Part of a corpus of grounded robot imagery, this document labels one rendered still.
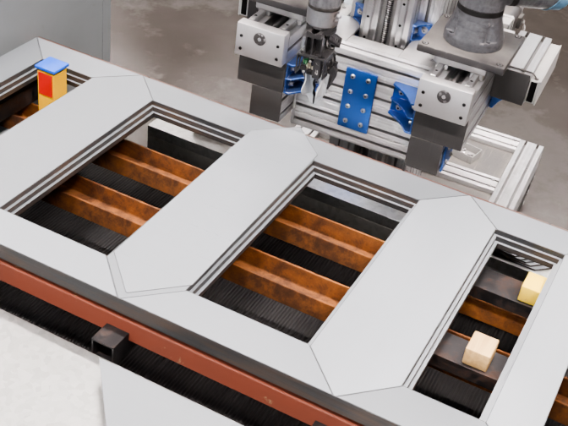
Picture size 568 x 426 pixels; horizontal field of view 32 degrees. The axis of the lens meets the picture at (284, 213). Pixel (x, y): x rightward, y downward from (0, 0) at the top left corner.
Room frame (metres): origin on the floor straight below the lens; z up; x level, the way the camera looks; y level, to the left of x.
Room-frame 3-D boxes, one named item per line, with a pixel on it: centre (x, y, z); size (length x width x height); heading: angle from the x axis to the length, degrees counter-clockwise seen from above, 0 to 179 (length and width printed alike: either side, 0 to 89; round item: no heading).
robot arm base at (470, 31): (2.31, -0.41, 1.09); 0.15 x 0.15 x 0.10
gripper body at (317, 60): (2.10, -0.02, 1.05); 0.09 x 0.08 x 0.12; 161
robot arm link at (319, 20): (2.11, -0.03, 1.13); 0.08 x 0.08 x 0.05
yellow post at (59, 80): (2.15, 0.62, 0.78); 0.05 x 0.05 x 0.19; 67
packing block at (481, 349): (1.43, -0.41, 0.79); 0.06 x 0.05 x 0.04; 157
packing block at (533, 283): (1.65, -0.55, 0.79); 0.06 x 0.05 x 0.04; 157
